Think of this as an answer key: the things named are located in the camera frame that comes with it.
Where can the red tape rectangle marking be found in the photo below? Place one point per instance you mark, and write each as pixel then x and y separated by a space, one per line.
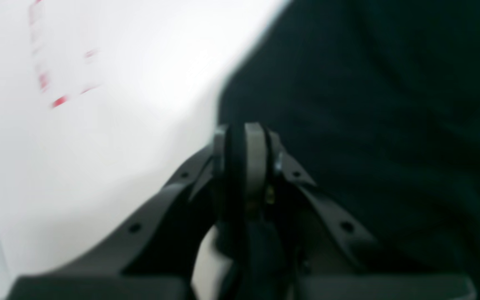
pixel 65 48

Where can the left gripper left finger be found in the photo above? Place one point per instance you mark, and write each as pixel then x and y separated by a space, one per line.
pixel 152 254

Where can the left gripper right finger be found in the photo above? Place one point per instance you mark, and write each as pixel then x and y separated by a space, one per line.
pixel 328 254

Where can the black T-shirt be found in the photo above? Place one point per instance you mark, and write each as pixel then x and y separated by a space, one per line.
pixel 379 100

